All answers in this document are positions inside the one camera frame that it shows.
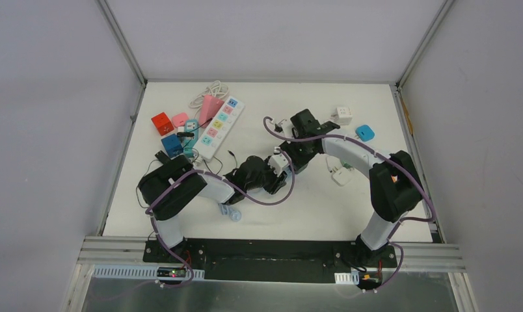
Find light green plug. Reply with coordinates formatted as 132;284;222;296
340;160;352;170

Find small white cube adapter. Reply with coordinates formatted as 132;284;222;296
325;155;353;187

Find light blue power strip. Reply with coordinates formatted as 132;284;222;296
219;169;296;222

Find white tiger cube adapter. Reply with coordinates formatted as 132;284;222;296
330;107;353;125

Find blue folding plug adapter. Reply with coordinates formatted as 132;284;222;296
355;124;375;142

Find white multicolour power strip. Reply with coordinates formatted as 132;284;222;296
193;97;245;163

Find red cube socket adapter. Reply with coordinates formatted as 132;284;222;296
151;112;174;137

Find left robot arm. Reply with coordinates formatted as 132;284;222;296
137;153;295;263

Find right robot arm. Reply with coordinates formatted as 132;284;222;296
274;109;423;267

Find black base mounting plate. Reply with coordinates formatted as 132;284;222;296
142;239;398;283

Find pink wedge power strip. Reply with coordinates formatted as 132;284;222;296
198;94;224;128

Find teal power strip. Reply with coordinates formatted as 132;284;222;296
182;119;199;157

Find dark blue cube adapter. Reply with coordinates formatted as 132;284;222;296
161;134;183;158

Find pink square adapter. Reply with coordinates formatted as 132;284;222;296
171;112;189;128

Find black thin cable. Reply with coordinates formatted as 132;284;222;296
176;125;239;177

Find white coiled cable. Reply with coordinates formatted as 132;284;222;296
188;80;230;109

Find black charger with cable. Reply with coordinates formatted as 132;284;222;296
135;151;170;209

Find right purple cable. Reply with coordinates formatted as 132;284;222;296
262;116;437;299

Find purple cable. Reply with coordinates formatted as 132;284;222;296
262;116;437;299
145;148;296;290

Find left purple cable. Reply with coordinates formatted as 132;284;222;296
145;148;296;290

